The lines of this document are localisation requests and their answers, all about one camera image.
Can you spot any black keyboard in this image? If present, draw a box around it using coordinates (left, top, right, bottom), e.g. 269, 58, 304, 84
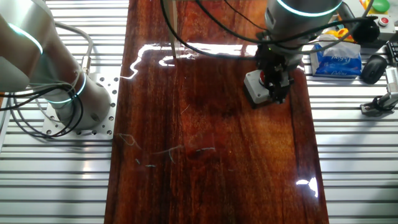
385, 40, 398, 68

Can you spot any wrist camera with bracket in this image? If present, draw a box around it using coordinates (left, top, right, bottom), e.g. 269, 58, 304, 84
353, 17, 381, 44

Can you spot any grey box small red button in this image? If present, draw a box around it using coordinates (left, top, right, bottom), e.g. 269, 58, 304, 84
373, 14, 398, 41

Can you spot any black camera cable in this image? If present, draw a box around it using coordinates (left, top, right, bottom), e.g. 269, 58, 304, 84
195, 0, 379, 44

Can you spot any small silver camera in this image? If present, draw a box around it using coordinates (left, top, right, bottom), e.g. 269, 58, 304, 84
377, 67, 398, 110

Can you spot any yellow box green button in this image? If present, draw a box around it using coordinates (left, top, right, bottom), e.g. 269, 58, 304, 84
359, 0, 391, 15

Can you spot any silver perforated base plate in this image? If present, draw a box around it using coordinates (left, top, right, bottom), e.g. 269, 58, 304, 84
42, 73, 121, 141

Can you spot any blue tissue pack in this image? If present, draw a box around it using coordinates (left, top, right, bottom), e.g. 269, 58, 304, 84
310, 33, 363, 78

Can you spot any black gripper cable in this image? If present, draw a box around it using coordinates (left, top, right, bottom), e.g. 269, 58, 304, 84
160, 0, 259, 60

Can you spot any glossy dark wooden board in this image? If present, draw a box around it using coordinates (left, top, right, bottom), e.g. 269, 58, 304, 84
104, 0, 330, 224

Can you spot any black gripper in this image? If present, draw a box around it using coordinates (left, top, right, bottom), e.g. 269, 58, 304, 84
255, 43, 295, 105

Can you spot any grey red push-button box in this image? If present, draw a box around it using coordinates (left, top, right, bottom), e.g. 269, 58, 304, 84
243, 70, 272, 109

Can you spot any black base cable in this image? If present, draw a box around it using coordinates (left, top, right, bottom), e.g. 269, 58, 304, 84
0, 83, 85, 139

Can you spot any yellow rubber duck toy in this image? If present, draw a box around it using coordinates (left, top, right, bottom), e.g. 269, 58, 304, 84
325, 27, 355, 43

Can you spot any grey cable metal connector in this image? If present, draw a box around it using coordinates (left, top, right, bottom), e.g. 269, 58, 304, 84
52, 21, 95, 76

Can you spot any thin black wire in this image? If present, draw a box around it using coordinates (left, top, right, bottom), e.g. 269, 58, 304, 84
223, 0, 269, 31

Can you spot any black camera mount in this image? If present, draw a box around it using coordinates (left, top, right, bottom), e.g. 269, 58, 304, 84
360, 95, 397, 118

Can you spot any black computer mouse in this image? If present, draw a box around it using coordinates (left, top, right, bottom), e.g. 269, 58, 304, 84
359, 54, 389, 85

